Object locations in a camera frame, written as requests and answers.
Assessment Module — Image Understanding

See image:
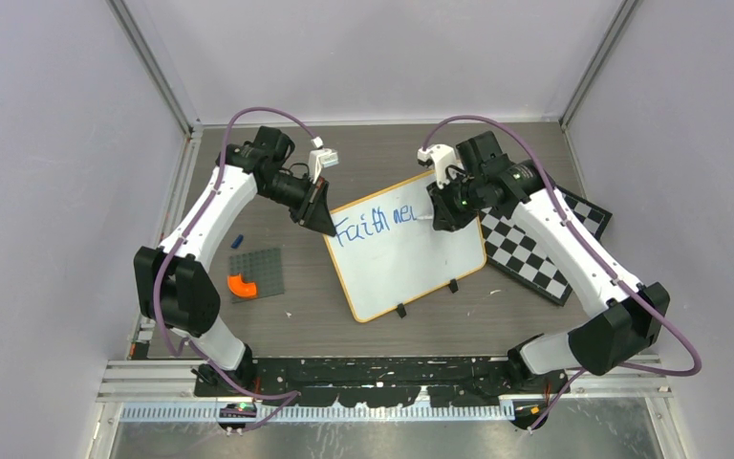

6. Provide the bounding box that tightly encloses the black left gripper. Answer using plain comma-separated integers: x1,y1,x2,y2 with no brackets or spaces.
261,172,337,237

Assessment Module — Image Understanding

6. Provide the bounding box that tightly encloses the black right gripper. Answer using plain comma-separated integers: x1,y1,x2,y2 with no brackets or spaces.
427,169,486,231

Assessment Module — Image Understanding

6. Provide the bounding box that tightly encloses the yellow framed whiteboard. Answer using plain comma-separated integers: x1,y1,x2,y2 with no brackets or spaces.
324,172,486,323

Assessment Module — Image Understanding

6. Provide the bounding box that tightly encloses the blue marker cap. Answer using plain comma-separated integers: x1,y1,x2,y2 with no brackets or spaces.
230,234,244,250

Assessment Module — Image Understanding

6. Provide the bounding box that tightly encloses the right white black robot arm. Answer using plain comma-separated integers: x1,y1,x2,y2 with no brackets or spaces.
417,131,670,393

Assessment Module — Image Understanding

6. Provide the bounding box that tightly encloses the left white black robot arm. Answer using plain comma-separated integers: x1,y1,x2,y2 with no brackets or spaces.
133,126,338,396

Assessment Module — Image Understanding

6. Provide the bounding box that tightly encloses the black white chessboard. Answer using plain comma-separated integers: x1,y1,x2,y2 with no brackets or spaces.
479,184,614,308

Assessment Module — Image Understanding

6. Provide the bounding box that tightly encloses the grey lego baseplate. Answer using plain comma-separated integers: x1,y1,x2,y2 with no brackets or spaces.
228,248,286,303

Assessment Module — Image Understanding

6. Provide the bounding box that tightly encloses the orange curved block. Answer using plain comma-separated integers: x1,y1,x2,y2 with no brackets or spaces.
227,273,259,299

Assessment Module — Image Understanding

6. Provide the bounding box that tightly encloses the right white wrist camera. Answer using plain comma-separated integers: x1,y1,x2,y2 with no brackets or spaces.
417,144,461,189

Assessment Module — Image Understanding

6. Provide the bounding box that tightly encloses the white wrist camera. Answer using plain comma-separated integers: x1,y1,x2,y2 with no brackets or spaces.
307,137,339,183
417,144,461,189

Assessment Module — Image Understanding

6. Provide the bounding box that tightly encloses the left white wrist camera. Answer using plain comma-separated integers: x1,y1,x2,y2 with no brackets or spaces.
307,137,339,183

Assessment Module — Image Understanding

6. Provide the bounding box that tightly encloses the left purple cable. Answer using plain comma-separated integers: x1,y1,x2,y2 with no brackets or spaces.
151,106,327,434

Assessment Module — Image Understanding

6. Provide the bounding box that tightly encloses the purple cable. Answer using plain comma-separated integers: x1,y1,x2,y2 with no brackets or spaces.
151,106,327,434
421,114,703,432

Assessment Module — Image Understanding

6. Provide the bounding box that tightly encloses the aluminium frame rail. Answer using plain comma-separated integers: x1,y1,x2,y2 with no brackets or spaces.
95,354,676,426

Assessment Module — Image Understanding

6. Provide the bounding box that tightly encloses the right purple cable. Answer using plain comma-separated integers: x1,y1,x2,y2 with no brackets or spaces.
421,114,703,432

